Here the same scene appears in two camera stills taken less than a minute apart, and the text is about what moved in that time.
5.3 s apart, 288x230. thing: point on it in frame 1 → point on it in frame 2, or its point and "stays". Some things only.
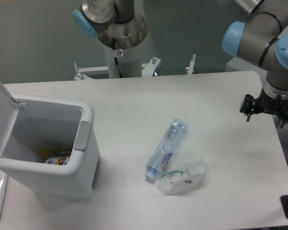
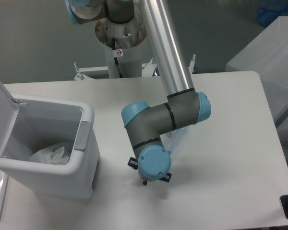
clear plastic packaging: (175, 182) → (52, 155)
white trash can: (52, 144) stays
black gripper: (265, 103) → (150, 174)
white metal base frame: (148, 69) stays
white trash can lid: (3, 110) stays
